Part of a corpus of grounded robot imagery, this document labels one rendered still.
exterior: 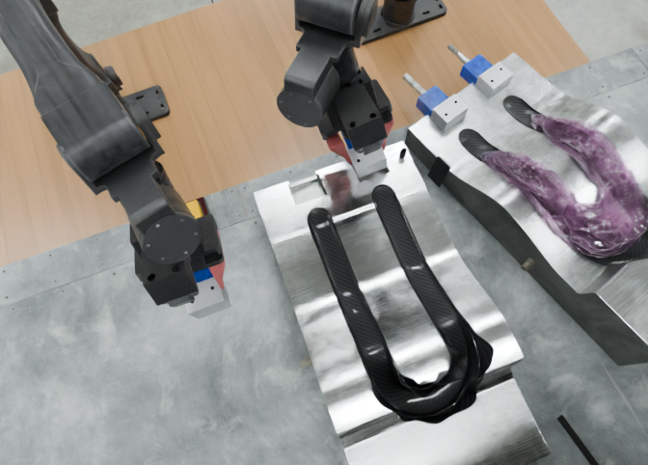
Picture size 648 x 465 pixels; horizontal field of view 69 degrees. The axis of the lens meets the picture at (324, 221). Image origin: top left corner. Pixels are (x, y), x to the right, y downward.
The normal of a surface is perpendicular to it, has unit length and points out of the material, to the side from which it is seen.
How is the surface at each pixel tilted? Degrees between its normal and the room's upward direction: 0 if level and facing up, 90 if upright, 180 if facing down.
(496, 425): 0
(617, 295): 0
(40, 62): 14
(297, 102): 81
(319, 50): 9
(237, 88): 0
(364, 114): 23
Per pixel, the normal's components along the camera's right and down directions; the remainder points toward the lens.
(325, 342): -0.19, -0.72
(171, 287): 0.31, 0.62
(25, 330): -0.03, -0.35
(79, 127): 0.11, -0.16
